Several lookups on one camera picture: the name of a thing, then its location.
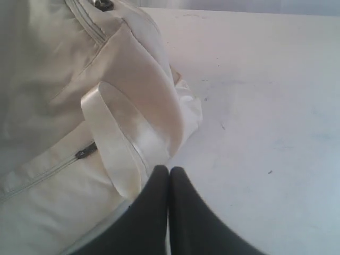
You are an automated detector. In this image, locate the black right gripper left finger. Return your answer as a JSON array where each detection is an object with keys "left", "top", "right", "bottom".
[{"left": 74, "top": 165, "right": 169, "bottom": 255}]

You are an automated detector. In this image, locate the cream white fabric bag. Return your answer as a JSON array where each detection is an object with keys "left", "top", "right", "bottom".
[{"left": 1, "top": 1, "right": 202, "bottom": 254}]

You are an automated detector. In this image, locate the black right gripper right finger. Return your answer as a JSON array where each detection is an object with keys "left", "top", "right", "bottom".
[{"left": 168, "top": 167, "right": 263, "bottom": 255}]

